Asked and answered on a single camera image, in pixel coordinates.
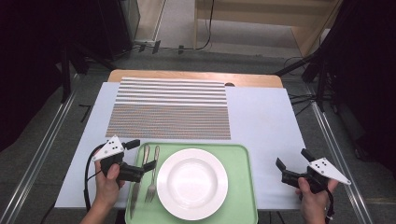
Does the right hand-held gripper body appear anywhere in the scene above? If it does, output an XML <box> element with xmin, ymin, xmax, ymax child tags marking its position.
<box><xmin>281</xmin><ymin>157</ymin><xmax>352</xmax><ymax>194</ymax></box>

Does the light wooden shelf unit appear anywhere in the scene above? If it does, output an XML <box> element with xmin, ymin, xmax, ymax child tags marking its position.
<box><xmin>193</xmin><ymin>0</ymin><xmax>344</xmax><ymax>59</ymax></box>

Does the black floor cable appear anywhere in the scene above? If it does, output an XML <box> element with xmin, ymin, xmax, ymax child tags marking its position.
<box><xmin>289</xmin><ymin>92</ymin><xmax>316</xmax><ymax>117</ymax></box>

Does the hand-held gripper cable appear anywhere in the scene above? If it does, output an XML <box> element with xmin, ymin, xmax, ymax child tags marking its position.
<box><xmin>83</xmin><ymin>143</ymin><xmax>108</xmax><ymax>213</ymax></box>
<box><xmin>323</xmin><ymin>188</ymin><xmax>335</xmax><ymax>224</ymax></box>

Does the pale blue board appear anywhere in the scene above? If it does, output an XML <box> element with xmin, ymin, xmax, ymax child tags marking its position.
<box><xmin>54</xmin><ymin>81</ymin><xmax>314</xmax><ymax>211</ymax></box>

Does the person's left hand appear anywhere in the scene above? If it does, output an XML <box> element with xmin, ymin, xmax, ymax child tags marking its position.
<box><xmin>92</xmin><ymin>160</ymin><xmax>126</xmax><ymax>207</ymax></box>

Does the black cabinet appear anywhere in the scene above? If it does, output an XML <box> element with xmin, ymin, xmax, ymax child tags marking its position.
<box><xmin>97</xmin><ymin>0</ymin><xmax>142</xmax><ymax>62</ymax></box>

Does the person's right hand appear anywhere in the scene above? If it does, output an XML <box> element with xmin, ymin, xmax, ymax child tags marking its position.
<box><xmin>294</xmin><ymin>176</ymin><xmax>339</xmax><ymax>217</ymax></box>

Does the black hanging cable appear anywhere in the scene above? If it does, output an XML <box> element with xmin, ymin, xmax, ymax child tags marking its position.
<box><xmin>194</xmin><ymin>0</ymin><xmax>216</xmax><ymax>51</ymax></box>

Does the white deep plate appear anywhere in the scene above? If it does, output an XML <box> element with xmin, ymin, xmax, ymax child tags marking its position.
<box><xmin>156</xmin><ymin>147</ymin><xmax>229</xmax><ymax>221</ymax></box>

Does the striped woven placemat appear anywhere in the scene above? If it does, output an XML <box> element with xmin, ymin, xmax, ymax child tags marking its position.
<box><xmin>105</xmin><ymin>77</ymin><xmax>232</xmax><ymax>141</ymax></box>

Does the steel table knife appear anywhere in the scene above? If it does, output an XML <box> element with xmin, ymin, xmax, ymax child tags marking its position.
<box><xmin>129</xmin><ymin>143</ymin><xmax>151</xmax><ymax>219</ymax></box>

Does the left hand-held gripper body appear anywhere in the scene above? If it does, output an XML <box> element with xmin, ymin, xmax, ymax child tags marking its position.
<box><xmin>92</xmin><ymin>134</ymin><xmax>145</xmax><ymax>183</ymax></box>

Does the left hand-held gripper cable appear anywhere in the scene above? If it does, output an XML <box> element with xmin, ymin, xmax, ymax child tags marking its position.
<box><xmin>83</xmin><ymin>143</ymin><xmax>108</xmax><ymax>213</ymax></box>

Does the black metal stand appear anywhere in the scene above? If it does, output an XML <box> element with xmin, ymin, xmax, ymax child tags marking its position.
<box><xmin>274</xmin><ymin>40</ymin><xmax>335</xmax><ymax>113</ymax></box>
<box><xmin>59</xmin><ymin>43</ymin><xmax>116</xmax><ymax>104</ymax></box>

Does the aluminium floor rail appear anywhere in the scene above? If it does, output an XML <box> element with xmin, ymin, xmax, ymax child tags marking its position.
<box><xmin>0</xmin><ymin>90</ymin><xmax>78</xmax><ymax>224</ymax></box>
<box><xmin>306</xmin><ymin>83</ymin><xmax>375</xmax><ymax>224</ymax></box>

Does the right hand-held gripper cable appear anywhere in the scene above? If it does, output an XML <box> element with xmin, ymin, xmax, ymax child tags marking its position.
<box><xmin>323</xmin><ymin>188</ymin><xmax>335</xmax><ymax>224</ymax></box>

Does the steel fork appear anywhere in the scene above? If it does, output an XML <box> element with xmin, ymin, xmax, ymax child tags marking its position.
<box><xmin>144</xmin><ymin>145</ymin><xmax>161</xmax><ymax>203</ymax></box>

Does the green tray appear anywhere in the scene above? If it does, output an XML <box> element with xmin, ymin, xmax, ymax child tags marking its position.
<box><xmin>124</xmin><ymin>142</ymin><xmax>260</xmax><ymax>224</ymax></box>

